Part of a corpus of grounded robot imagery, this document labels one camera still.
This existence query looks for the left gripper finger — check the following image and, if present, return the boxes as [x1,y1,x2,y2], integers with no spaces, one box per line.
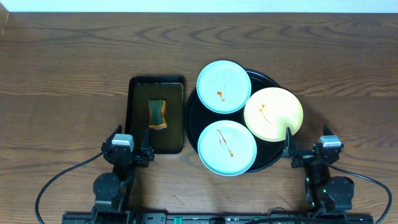
[141,127,152,152]
[104,124,122,145]

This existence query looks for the yellow plate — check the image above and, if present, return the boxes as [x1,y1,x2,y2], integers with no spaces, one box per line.
[244,87,303,142]

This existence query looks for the orange green sponge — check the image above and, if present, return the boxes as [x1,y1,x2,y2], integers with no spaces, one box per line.
[148,100,167,130]

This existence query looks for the light blue plate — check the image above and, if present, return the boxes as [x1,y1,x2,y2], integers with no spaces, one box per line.
[196,60,252,114]
[197,120,257,177]

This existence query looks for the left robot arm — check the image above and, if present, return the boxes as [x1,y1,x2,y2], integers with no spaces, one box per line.
[91,126,155,224]

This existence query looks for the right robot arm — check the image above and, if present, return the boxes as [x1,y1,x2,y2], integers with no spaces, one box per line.
[282,126,354,218]

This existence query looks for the rectangular black water tray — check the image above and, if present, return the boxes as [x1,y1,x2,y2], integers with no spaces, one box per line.
[124,76,185,154]

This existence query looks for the round black tray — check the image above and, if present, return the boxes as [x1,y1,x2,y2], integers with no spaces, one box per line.
[184,69,285,173]

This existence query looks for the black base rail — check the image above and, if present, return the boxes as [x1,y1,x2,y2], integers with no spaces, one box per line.
[62,212,374,224]

